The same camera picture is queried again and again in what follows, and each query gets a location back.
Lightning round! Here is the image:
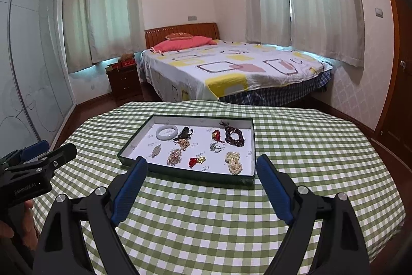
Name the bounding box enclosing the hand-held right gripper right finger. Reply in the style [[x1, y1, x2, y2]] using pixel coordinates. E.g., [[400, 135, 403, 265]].
[[256, 154, 371, 275]]

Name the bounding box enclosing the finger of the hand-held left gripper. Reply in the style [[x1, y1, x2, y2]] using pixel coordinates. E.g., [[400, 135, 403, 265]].
[[3, 144, 78, 180], [0, 140, 49, 164]]

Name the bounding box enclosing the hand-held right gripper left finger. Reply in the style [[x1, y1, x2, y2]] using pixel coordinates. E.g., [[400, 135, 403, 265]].
[[32, 156, 149, 275]]

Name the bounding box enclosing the green shallow box tray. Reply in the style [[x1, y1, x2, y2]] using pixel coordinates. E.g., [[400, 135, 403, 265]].
[[117, 114, 256, 187]]

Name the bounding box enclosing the red cord gold charm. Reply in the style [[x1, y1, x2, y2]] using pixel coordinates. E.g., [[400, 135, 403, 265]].
[[188, 157, 207, 169]]

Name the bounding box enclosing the black bead bracelet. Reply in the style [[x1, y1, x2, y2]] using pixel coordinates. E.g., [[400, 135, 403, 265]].
[[174, 126, 194, 143]]

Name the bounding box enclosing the person's left hand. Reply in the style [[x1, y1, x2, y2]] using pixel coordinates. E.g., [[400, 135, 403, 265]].
[[0, 199, 39, 250]]

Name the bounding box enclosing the green checked tablecloth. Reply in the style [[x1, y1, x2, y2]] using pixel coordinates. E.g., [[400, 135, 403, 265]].
[[30, 100, 406, 275]]

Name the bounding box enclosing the white jade bangle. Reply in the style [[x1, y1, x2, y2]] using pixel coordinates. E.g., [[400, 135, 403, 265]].
[[156, 125, 178, 141]]

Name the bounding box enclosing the frosted glass wardrobe door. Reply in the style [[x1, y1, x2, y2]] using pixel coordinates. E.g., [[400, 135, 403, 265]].
[[0, 0, 78, 166]]

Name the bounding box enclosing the blue plaid bed cover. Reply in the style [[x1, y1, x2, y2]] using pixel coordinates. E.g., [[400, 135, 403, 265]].
[[219, 69, 332, 106]]

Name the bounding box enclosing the dark wooden nightstand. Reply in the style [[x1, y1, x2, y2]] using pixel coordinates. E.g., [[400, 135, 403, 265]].
[[106, 64, 140, 103]]

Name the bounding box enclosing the printed white bed sheet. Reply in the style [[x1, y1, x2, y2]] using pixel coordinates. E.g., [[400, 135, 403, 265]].
[[141, 39, 333, 102]]

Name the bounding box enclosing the narrow white curtain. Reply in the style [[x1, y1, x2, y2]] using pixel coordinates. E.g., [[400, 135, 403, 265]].
[[63, 0, 94, 74]]

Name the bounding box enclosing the pink pillow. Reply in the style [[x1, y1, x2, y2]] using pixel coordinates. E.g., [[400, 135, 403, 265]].
[[151, 36, 217, 53]]

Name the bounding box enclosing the small patterned cushion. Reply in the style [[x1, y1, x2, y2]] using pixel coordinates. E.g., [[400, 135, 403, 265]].
[[165, 32, 193, 41]]

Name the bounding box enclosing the wooden headboard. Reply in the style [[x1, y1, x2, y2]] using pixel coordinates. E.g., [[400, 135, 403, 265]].
[[144, 23, 220, 48]]

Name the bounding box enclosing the wooden door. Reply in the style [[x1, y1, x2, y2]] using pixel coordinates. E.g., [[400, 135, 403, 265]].
[[373, 0, 412, 143]]

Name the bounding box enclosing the wide white curtain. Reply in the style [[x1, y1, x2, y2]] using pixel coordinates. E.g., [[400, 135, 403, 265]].
[[280, 0, 366, 68]]

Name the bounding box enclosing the gold pearl bracelet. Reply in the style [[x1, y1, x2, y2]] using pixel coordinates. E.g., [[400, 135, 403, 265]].
[[225, 151, 243, 174]]

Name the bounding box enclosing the dark red bead bracelet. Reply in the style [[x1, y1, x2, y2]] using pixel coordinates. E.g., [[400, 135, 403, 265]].
[[220, 121, 247, 147]]

